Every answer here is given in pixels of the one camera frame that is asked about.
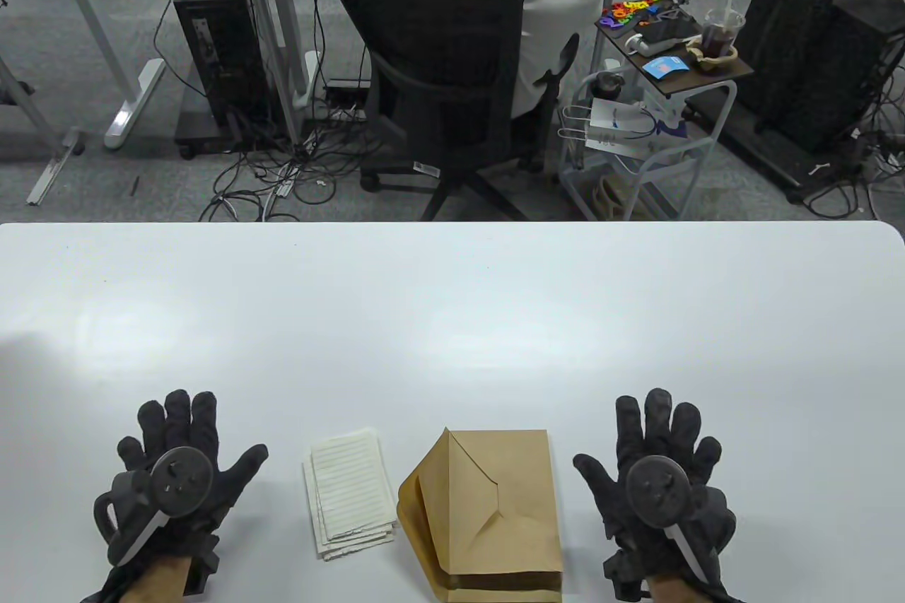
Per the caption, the person's left hand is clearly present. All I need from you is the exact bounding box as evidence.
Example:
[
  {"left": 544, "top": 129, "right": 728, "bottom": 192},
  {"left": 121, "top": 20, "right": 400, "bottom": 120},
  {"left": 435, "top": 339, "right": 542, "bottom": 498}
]
[{"left": 93, "top": 389, "right": 270, "bottom": 597}]

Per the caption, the person's right hand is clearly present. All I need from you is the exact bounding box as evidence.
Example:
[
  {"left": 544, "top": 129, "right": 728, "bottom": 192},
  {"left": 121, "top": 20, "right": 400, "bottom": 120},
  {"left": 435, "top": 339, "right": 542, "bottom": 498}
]
[{"left": 572, "top": 387, "right": 738, "bottom": 603}]

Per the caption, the person's right forearm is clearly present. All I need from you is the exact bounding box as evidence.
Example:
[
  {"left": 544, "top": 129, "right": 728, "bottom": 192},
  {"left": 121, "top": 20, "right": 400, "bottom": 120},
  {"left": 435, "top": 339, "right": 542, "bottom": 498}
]
[{"left": 647, "top": 576, "right": 708, "bottom": 603}]

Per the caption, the person's left forearm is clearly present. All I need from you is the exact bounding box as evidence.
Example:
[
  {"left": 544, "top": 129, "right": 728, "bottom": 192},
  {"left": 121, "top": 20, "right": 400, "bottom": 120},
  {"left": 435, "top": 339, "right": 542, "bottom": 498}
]
[{"left": 117, "top": 556, "right": 193, "bottom": 603}]

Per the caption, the black round tracker puck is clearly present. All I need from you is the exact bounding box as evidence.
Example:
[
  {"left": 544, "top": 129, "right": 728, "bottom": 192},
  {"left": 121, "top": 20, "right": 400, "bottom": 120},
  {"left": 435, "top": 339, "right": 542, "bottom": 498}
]
[
  {"left": 113, "top": 446, "right": 215, "bottom": 566},
  {"left": 625, "top": 456, "right": 709, "bottom": 581}
]

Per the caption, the tan slippers pair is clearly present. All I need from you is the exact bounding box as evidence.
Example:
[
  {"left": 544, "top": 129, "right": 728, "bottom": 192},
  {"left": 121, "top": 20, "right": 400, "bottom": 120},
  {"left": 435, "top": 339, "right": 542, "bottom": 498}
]
[{"left": 592, "top": 173, "right": 641, "bottom": 221}]

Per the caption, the white paper bag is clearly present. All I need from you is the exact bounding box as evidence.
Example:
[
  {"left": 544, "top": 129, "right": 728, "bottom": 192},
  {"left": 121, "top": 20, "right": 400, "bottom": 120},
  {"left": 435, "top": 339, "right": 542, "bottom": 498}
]
[{"left": 584, "top": 97, "right": 688, "bottom": 162}]

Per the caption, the white cart with brown top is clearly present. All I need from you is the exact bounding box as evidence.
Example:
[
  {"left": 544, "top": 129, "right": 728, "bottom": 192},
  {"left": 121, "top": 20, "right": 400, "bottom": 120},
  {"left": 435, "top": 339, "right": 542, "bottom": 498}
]
[{"left": 557, "top": 0, "right": 757, "bottom": 222}]

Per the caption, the black tumbler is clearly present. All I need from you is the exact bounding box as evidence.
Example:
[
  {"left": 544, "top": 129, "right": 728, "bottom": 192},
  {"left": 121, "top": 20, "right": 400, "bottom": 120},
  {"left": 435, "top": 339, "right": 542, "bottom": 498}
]
[{"left": 590, "top": 71, "right": 628, "bottom": 102}]

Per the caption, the blue card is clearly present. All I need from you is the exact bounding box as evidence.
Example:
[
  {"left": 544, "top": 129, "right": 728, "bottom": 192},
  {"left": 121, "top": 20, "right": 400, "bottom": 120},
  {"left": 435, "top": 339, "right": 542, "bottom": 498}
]
[{"left": 641, "top": 54, "right": 691, "bottom": 81}]

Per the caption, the black power strip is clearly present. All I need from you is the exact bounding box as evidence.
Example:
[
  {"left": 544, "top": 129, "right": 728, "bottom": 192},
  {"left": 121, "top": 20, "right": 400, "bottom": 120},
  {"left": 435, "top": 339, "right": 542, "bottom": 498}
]
[{"left": 324, "top": 78, "right": 373, "bottom": 122}]

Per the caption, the brown paper cup carrier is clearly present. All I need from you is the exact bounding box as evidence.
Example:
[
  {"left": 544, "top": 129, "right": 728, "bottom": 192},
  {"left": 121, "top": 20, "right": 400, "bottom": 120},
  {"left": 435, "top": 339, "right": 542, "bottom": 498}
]
[{"left": 684, "top": 41, "right": 740, "bottom": 75}]

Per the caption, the black computer tower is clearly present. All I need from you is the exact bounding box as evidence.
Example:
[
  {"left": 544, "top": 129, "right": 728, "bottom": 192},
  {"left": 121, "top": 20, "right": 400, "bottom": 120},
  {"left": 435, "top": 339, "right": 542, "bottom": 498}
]
[{"left": 173, "top": 0, "right": 275, "bottom": 160}]

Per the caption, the white controller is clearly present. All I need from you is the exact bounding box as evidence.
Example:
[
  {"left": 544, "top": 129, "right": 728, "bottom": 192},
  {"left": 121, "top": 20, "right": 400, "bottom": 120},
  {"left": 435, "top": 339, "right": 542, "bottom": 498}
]
[{"left": 624, "top": 30, "right": 672, "bottom": 58}]

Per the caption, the black equipment case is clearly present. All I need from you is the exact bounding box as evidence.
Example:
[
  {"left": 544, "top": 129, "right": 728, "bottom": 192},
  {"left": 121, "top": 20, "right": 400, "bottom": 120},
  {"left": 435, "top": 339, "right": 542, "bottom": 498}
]
[
  {"left": 734, "top": 0, "right": 860, "bottom": 134},
  {"left": 798, "top": 0, "right": 905, "bottom": 155}
]

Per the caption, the black handheld device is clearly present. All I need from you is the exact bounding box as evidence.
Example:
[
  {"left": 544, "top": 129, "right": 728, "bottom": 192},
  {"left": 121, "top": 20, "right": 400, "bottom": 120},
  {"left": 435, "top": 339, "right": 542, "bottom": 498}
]
[{"left": 640, "top": 15, "right": 702, "bottom": 47}]

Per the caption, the plastic cup of dark drink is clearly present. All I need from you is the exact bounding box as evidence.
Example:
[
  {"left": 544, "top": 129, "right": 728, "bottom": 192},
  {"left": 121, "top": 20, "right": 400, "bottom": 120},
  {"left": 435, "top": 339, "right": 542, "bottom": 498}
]
[{"left": 701, "top": 8, "right": 747, "bottom": 59}]

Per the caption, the pile of colourful plastic letters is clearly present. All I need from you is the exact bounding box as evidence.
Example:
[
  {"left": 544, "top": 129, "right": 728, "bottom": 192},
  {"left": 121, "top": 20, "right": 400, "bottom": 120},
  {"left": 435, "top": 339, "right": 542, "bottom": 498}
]
[{"left": 599, "top": 0, "right": 663, "bottom": 31}]

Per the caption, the black office chair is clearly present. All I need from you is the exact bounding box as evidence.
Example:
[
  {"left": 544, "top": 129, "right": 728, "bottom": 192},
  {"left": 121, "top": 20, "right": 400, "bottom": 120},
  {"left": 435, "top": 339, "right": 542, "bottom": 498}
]
[{"left": 313, "top": 0, "right": 582, "bottom": 222}]

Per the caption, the tangle of black cables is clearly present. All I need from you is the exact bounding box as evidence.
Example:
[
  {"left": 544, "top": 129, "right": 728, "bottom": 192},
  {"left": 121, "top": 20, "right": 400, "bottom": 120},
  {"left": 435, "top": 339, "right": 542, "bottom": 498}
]
[
  {"left": 799, "top": 30, "right": 905, "bottom": 222},
  {"left": 200, "top": 115, "right": 375, "bottom": 222}
]

